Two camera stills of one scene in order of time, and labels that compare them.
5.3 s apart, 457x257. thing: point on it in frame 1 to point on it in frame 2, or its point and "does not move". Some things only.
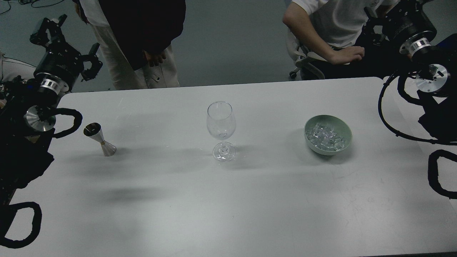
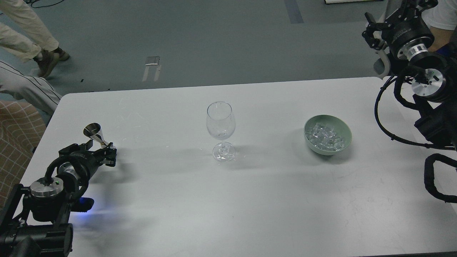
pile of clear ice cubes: (325, 137) does not move
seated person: (325, 32) to (441, 18)
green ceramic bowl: (327, 135) does not move
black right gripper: (409, 26) does not move
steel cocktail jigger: (93, 130) does not move
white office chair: (302, 58) to (380, 53)
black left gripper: (60, 66) to (87, 161)
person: (137, 36) to (44, 49)
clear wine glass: (221, 121) does not move
